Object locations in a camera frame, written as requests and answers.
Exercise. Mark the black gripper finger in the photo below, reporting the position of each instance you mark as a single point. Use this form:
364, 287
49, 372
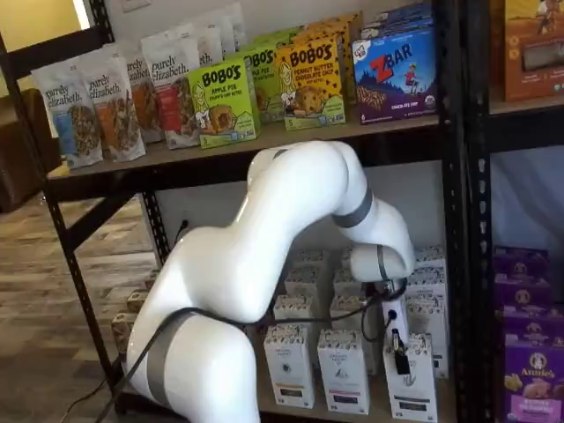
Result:
402, 363

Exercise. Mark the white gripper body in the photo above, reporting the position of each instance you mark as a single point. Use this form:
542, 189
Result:
394, 315

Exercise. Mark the white tea box green strip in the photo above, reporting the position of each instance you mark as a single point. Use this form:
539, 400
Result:
410, 396

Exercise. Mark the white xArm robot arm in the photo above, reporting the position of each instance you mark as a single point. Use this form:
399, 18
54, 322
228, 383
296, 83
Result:
273, 211

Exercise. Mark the white floral tea box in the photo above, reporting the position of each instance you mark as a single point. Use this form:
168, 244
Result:
346, 279
427, 282
315, 257
429, 321
306, 279
431, 256
295, 310
348, 310
347, 257

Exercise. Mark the white tea box pink strip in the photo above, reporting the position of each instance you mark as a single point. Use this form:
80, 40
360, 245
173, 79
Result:
343, 374

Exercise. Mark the white tea box orange strip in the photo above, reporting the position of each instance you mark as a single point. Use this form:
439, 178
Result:
288, 370

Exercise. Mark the black metal shelf rack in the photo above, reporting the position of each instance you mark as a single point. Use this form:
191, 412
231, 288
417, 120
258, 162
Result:
451, 176
478, 220

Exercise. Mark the purple Annie's box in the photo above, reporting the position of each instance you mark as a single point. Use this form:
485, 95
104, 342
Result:
529, 324
533, 388
522, 291
520, 262

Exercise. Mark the blue Zbar box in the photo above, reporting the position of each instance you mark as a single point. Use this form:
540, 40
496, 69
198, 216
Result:
396, 22
396, 79

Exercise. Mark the tan patterned small box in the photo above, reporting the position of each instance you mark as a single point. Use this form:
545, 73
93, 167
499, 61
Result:
135, 300
121, 330
152, 279

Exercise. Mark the yellow Bobo's peanut butter box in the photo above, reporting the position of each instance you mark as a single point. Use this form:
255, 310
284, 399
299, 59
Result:
343, 39
354, 24
310, 83

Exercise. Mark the green Bobo's apple pie box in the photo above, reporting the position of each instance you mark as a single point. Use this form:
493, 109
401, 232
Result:
222, 106
277, 39
264, 75

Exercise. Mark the orange snack box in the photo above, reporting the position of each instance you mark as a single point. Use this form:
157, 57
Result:
533, 53

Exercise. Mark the red label granola bag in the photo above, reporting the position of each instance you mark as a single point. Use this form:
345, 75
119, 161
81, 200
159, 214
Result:
174, 97

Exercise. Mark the white granola bag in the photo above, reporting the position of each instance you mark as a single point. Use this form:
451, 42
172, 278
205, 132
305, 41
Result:
232, 26
209, 46

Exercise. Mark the brown label granola bag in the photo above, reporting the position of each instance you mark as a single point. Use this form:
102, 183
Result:
141, 97

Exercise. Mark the orange label granola bag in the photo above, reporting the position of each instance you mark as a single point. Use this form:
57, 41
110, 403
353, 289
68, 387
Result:
116, 119

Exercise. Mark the blue label granola bag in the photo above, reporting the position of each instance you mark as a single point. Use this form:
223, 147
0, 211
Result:
70, 119

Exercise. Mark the black wall plug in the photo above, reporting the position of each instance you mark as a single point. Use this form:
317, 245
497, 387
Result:
184, 224

